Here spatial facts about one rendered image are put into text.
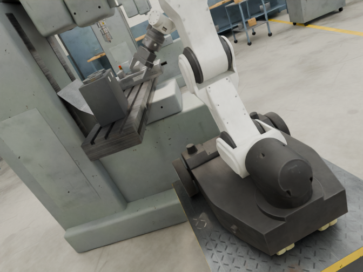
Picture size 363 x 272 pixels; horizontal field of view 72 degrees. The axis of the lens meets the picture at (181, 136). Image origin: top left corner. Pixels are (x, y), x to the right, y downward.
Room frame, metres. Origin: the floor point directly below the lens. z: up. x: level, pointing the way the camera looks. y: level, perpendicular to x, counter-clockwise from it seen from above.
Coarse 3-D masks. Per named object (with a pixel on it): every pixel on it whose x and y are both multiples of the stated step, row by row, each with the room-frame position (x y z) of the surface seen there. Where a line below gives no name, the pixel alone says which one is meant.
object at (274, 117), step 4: (268, 112) 1.14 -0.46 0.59; (272, 112) 1.11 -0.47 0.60; (268, 116) 1.10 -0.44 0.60; (272, 116) 1.08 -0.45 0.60; (276, 116) 1.07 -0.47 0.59; (272, 120) 1.06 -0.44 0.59; (276, 120) 1.05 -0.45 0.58; (280, 120) 1.05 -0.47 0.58; (276, 124) 1.04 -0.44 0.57; (280, 124) 1.03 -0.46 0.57; (284, 124) 1.03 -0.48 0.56; (280, 128) 1.02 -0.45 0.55; (284, 128) 1.02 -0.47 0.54; (284, 132) 1.01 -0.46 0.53; (288, 132) 1.01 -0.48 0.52
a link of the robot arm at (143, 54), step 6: (144, 42) 1.22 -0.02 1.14; (150, 42) 1.21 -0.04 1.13; (156, 42) 1.21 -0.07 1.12; (138, 48) 1.26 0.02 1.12; (144, 48) 1.23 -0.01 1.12; (150, 48) 1.21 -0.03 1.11; (156, 48) 1.21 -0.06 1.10; (138, 54) 1.25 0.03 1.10; (144, 54) 1.23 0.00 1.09; (150, 54) 1.21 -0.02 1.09; (138, 60) 1.23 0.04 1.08; (144, 60) 1.21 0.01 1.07; (150, 60) 1.22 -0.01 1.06; (150, 66) 1.21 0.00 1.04
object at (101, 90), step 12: (96, 72) 1.24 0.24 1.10; (108, 72) 1.17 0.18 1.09; (84, 84) 1.10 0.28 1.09; (96, 84) 1.06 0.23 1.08; (108, 84) 1.06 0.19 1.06; (84, 96) 1.06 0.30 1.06; (96, 96) 1.06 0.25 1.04; (108, 96) 1.06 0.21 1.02; (120, 96) 1.16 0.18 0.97; (96, 108) 1.06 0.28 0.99; (108, 108) 1.06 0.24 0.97; (120, 108) 1.06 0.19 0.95; (108, 120) 1.06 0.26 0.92
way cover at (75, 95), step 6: (72, 84) 1.69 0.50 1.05; (78, 84) 1.74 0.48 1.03; (60, 90) 1.54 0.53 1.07; (66, 90) 1.58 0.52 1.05; (72, 90) 1.62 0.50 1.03; (78, 90) 1.67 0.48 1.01; (60, 96) 1.48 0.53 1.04; (66, 96) 1.52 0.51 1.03; (72, 96) 1.56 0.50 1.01; (78, 96) 1.60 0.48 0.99; (72, 102) 1.50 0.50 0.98; (78, 102) 1.54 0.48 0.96; (84, 102) 1.58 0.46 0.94; (78, 108) 1.48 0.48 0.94; (84, 108) 1.50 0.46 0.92
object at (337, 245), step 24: (336, 168) 0.79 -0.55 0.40; (360, 192) 0.64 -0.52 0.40; (192, 216) 0.88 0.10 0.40; (360, 216) 0.56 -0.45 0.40; (216, 240) 0.71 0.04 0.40; (240, 240) 0.66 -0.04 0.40; (312, 240) 0.55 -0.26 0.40; (336, 240) 0.51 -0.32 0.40; (360, 240) 0.48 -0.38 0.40; (216, 264) 0.61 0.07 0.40; (240, 264) 0.57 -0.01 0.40; (264, 264) 0.54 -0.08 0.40; (288, 264) 0.51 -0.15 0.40; (312, 264) 0.48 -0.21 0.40; (336, 264) 0.45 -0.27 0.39; (360, 264) 0.46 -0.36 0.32
